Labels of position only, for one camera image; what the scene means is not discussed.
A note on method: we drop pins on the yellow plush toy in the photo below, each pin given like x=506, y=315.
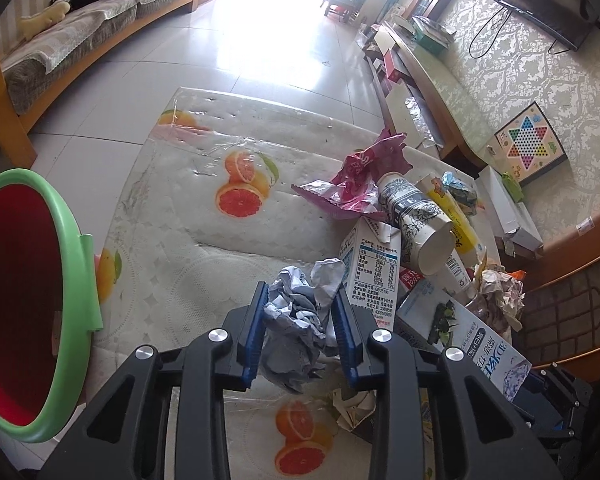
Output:
x=45, y=17

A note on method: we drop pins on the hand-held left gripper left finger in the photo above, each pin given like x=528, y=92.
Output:
x=255, y=335

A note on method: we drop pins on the yellow cardboard box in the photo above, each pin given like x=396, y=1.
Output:
x=452, y=205

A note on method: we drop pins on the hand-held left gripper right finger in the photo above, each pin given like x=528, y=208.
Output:
x=345, y=340

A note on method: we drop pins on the wooden sofa with cushions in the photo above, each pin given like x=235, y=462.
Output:
x=80, y=25

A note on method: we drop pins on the pink snack wrapper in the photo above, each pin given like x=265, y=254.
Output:
x=355, y=175

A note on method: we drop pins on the white and blue milk carton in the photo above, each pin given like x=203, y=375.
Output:
x=370, y=270

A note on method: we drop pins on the patterned paper cup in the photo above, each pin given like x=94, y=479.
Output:
x=415, y=215

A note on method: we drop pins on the blue and white carton box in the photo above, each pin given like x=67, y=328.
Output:
x=460, y=330

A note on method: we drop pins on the crumpled brown paper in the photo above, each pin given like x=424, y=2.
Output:
x=500, y=295

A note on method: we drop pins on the star checkers game board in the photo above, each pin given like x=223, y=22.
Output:
x=530, y=142

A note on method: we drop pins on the red bin with green rim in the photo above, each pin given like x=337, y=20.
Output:
x=15, y=285

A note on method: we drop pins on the silver foil sheet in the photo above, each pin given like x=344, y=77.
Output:
x=422, y=120

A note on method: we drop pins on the white cardboard box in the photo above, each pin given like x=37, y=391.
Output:
x=505, y=210

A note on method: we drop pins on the small green toy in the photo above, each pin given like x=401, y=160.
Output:
x=511, y=185

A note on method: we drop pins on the wooden chair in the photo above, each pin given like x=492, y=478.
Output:
x=595, y=230

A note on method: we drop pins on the red box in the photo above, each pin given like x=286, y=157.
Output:
x=392, y=65

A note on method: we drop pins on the dark dining chair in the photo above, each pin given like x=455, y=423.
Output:
x=347, y=2

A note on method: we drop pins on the long wooden television cabinet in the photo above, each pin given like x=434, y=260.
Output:
x=445, y=95

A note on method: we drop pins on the dark crumpled foil wrapper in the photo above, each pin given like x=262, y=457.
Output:
x=460, y=192

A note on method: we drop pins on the white paper ball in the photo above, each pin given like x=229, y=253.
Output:
x=295, y=320

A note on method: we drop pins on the small crumpled beige paper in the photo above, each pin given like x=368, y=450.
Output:
x=352, y=407

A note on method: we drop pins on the green flat box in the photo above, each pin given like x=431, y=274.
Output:
x=432, y=35

